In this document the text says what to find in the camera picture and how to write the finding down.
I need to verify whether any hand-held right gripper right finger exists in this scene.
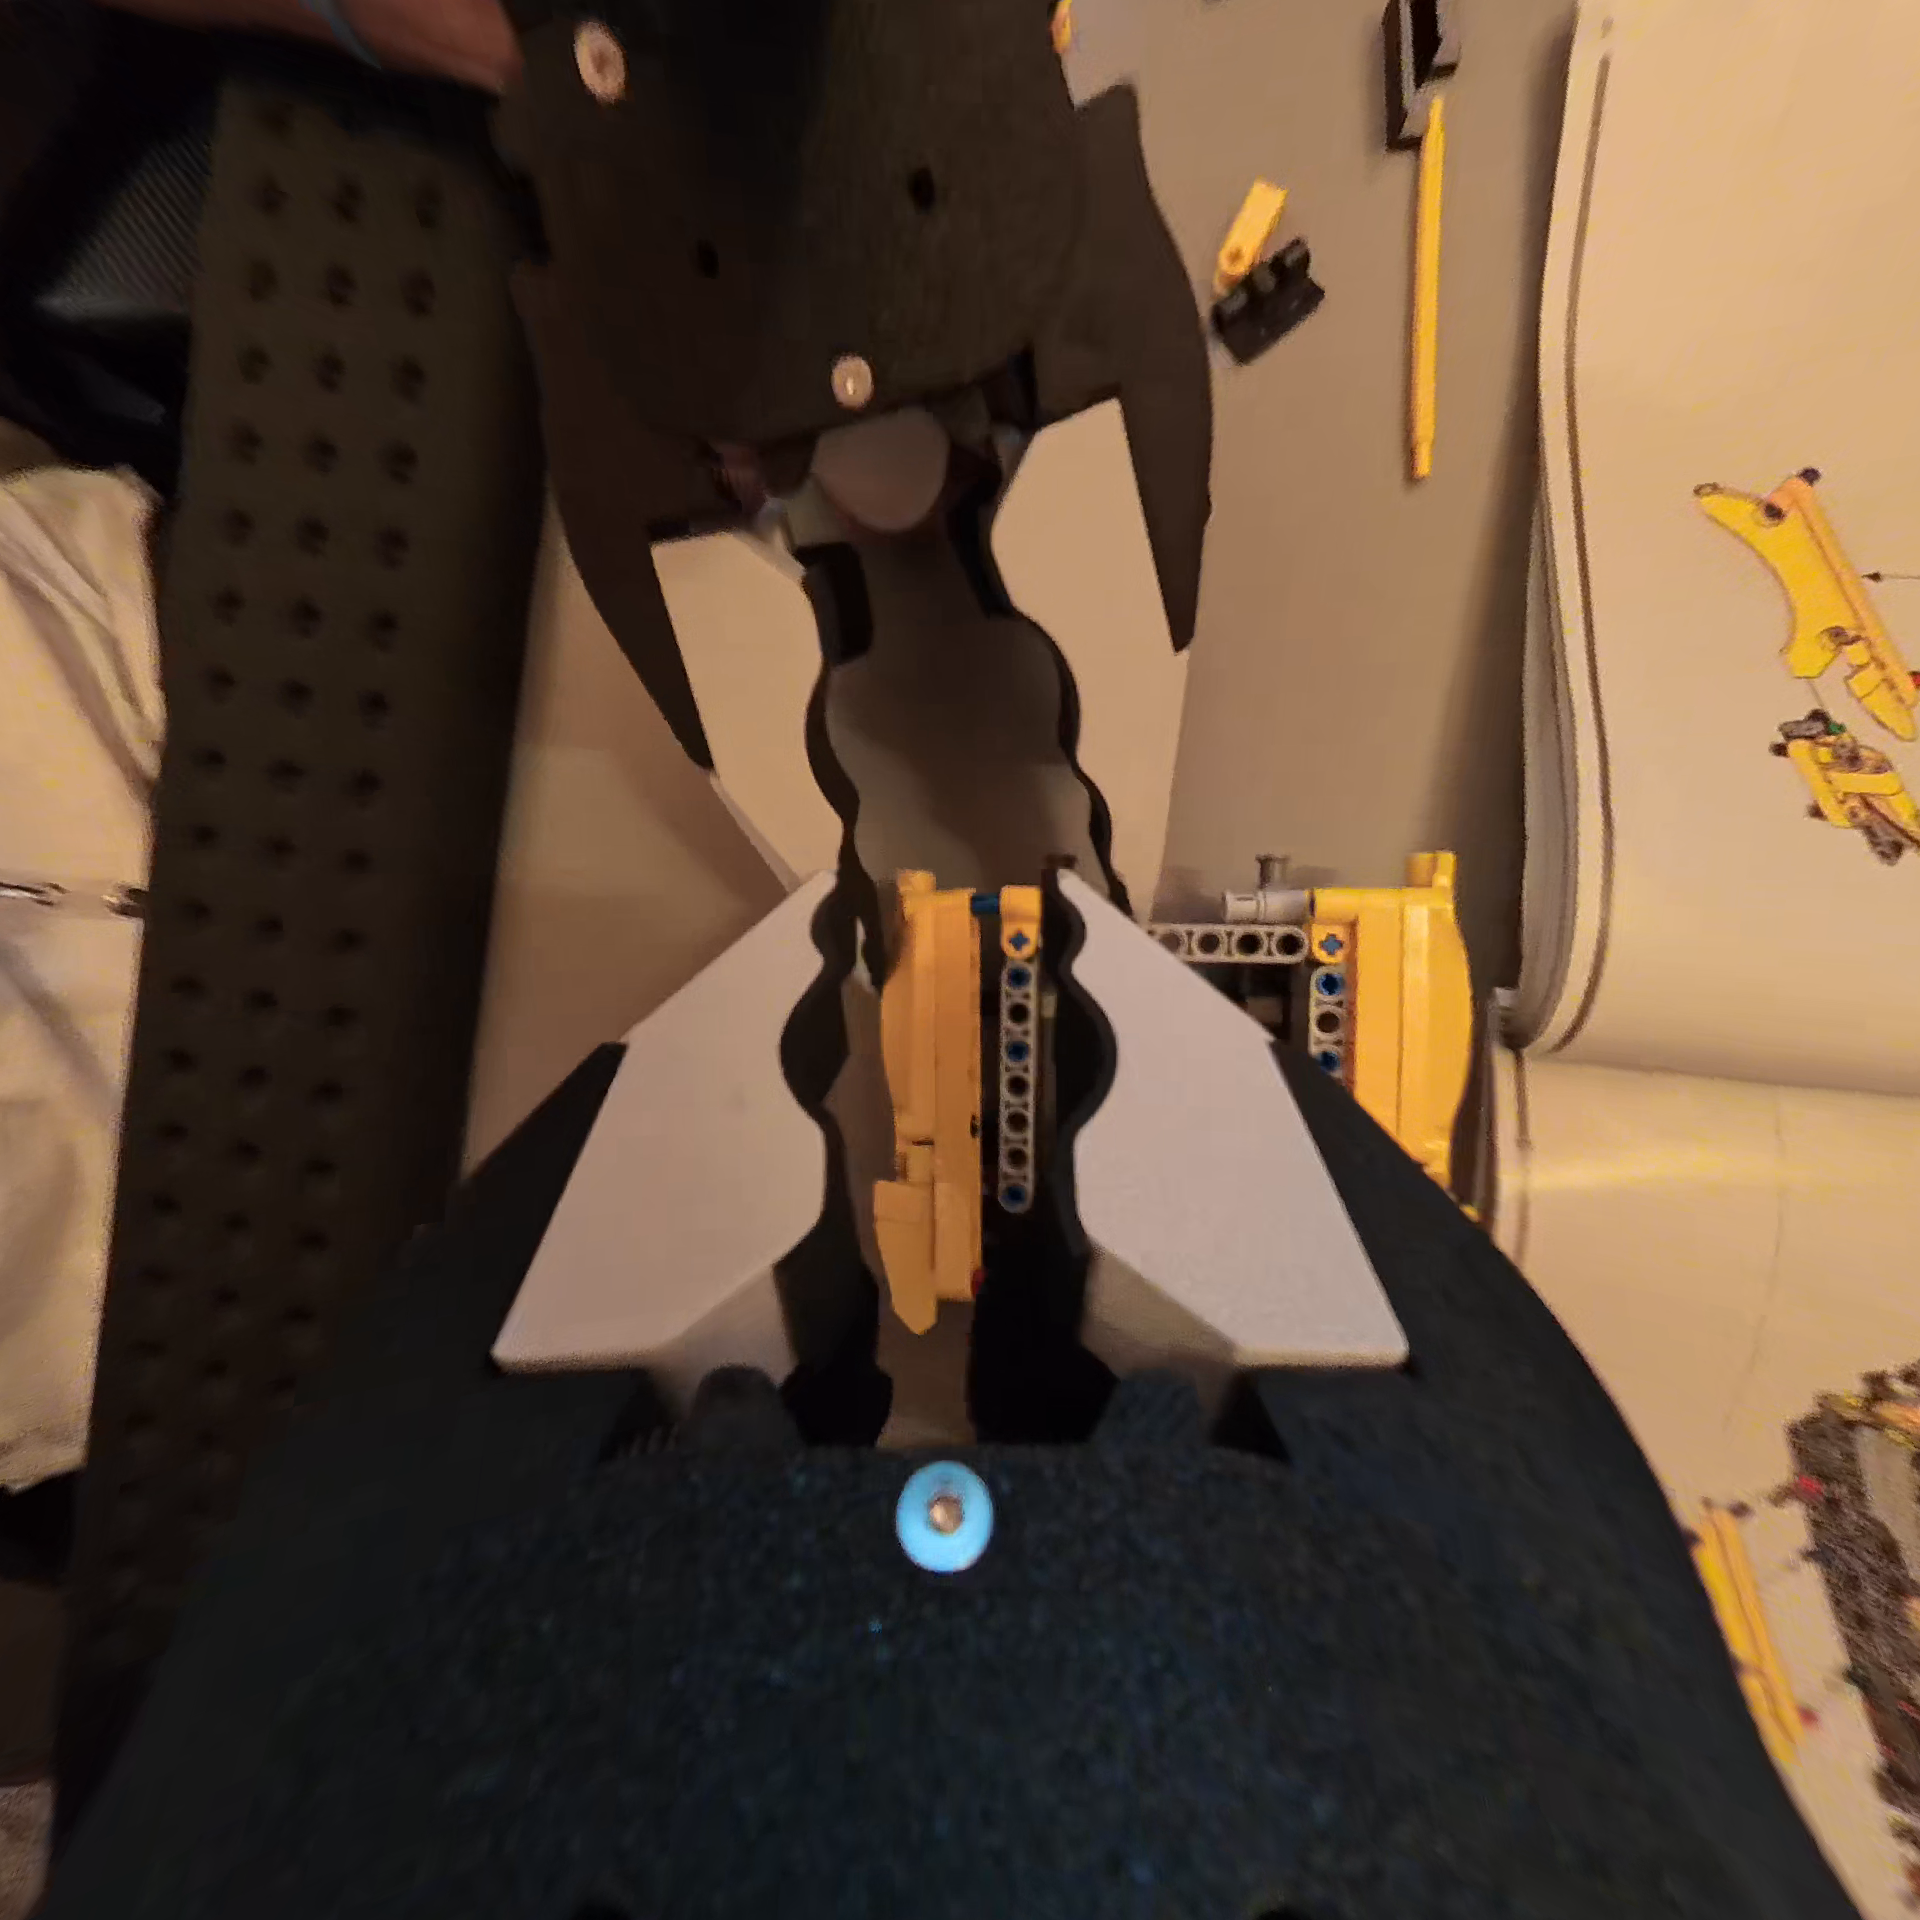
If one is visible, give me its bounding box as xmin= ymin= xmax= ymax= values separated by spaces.
xmin=963 ymin=871 xmax=1413 ymax=1453

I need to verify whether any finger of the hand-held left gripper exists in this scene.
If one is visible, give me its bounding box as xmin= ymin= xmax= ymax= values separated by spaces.
xmin=643 ymin=533 xmax=891 ymax=984
xmin=974 ymin=393 xmax=1190 ymax=920

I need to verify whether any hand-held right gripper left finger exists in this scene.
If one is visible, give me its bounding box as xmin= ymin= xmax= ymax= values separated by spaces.
xmin=488 ymin=871 xmax=899 ymax=1453

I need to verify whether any yellow toy car model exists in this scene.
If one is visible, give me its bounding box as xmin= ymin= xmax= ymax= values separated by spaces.
xmin=994 ymin=853 xmax=1478 ymax=1217

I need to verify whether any yellow beam assembly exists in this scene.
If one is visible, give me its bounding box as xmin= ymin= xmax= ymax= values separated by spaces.
xmin=877 ymin=871 xmax=994 ymax=1341

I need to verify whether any person's left forearm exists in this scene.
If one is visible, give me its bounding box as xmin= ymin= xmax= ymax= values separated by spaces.
xmin=222 ymin=0 xmax=525 ymax=98

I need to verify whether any yellow black connector piece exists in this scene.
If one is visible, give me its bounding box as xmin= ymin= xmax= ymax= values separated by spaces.
xmin=1212 ymin=180 xmax=1320 ymax=361

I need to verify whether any black-tipped yellow tool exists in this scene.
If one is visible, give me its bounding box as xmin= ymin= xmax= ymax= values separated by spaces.
xmin=1383 ymin=0 xmax=1464 ymax=480

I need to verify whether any person's white shirt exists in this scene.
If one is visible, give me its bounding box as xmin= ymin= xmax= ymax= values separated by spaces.
xmin=0 ymin=420 xmax=165 ymax=1488

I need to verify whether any open instruction booklet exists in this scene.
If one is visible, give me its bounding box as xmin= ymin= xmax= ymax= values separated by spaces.
xmin=1493 ymin=0 xmax=1920 ymax=1920

